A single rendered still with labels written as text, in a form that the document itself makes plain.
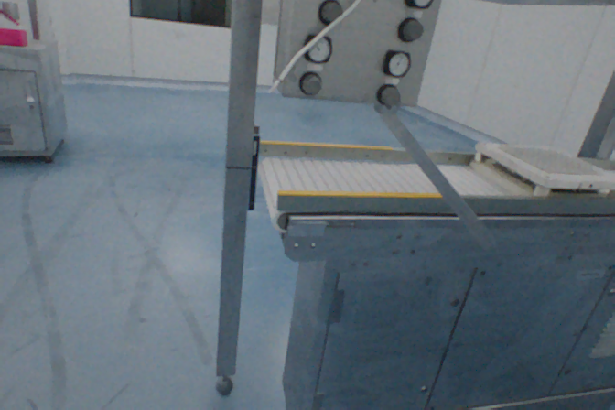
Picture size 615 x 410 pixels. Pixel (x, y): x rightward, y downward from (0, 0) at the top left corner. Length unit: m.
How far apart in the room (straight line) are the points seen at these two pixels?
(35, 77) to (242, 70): 2.22
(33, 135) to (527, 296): 2.86
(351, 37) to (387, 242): 0.40
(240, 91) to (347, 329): 0.61
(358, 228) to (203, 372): 0.92
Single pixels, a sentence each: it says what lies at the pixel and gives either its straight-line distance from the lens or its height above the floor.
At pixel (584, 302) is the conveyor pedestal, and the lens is 1.36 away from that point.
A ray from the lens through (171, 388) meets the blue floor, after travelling 1.47.
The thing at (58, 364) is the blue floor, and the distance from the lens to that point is 1.62.
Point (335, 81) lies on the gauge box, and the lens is 0.58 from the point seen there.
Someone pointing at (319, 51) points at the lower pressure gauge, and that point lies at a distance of 0.56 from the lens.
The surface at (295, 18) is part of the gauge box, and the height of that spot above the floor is 1.15.
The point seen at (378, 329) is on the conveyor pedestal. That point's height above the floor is 0.48.
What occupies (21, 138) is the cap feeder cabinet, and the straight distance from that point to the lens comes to 3.11.
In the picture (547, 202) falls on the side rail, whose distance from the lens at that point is 0.95.
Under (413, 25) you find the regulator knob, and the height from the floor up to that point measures 1.16.
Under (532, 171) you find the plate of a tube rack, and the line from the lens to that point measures 0.98.
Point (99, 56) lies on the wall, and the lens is 5.76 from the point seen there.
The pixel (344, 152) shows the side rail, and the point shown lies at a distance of 0.96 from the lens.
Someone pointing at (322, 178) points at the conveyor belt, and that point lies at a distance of 0.84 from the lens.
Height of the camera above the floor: 1.15
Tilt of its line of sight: 23 degrees down
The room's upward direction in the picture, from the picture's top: 8 degrees clockwise
